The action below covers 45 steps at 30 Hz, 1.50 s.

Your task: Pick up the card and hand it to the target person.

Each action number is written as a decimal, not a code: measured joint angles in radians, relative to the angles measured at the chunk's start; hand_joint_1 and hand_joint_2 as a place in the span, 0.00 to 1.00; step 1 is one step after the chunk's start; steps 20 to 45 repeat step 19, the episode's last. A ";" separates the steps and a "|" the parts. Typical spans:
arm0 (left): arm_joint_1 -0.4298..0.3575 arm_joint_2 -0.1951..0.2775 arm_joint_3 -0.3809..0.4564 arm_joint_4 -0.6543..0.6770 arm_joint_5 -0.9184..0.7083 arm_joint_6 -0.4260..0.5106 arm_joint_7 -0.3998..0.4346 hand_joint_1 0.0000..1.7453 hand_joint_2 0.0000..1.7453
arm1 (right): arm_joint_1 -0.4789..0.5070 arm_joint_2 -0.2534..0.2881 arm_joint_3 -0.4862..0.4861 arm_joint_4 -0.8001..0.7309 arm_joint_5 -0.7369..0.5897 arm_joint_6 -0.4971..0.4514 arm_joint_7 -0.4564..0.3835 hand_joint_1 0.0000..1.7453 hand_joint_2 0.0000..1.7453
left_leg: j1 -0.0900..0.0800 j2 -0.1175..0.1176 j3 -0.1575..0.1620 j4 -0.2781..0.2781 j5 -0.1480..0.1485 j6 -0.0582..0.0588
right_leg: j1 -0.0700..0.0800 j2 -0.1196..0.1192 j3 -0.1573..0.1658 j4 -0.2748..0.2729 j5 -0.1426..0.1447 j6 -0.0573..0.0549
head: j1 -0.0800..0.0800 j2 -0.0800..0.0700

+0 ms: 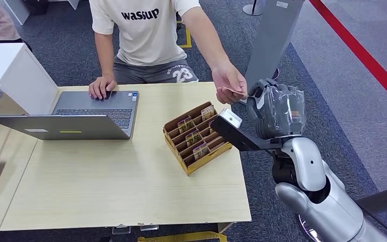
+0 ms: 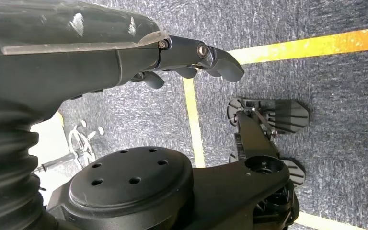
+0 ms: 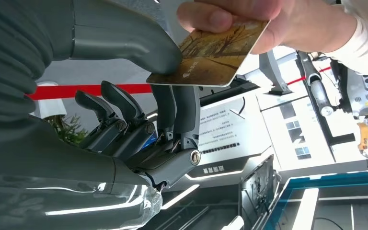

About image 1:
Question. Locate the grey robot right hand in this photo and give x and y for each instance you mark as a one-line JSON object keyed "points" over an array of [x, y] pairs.
{"points": [[280, 110]]}

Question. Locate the person's right hand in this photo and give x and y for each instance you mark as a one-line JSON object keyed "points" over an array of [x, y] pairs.
{"points": [[100, 87]]}

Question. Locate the person's left hand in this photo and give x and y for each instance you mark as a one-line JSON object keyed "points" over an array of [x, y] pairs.
{"points": [[228, 81]]}

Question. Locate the thin card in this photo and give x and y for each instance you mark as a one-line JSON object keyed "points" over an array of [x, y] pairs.
{"points": [[233, 91]]}

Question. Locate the person's right forearm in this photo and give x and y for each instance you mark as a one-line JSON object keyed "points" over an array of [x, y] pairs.
{"points": [[106, 60]]}

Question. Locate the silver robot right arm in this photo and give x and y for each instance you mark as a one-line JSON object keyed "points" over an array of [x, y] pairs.
{"points": [[317, 200]]}

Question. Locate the person's left forearm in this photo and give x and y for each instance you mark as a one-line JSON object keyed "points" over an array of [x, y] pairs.
{"points": [[210, 46]]}

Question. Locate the card in plastic sleeve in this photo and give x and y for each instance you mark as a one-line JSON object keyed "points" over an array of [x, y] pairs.
{"points": [[201, 151], [193, 137], [185, 125], [208, 113]]}

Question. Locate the wooden card holder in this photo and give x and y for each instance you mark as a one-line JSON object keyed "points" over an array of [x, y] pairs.
{"points": [[200, 160]]}

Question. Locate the grey laptop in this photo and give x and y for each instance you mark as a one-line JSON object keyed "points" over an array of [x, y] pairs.
{"points": [[90, 125]]}

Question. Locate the grey sign panel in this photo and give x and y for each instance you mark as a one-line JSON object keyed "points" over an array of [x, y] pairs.
{"points": [[270, 36]]}

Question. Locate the round metal stanchion base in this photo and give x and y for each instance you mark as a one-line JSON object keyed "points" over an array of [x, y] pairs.
{"points": [[252, 9]]}

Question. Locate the white box cabinet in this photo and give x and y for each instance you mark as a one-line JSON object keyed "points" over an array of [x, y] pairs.
{"points": [[16, 76]]}

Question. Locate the grey metal pole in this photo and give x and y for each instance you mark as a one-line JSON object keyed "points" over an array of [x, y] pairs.
{"points": [[383, 198]]}

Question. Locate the clear table clamp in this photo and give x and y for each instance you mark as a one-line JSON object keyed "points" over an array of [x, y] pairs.
{"points": [[121, 229], [149, 227]]}

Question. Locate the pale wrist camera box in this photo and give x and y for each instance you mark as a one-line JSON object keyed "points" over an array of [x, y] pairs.
{"points": [[231, 117]]}

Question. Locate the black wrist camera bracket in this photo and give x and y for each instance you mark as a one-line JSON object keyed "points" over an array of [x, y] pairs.
{"points": [[240, 138]]}

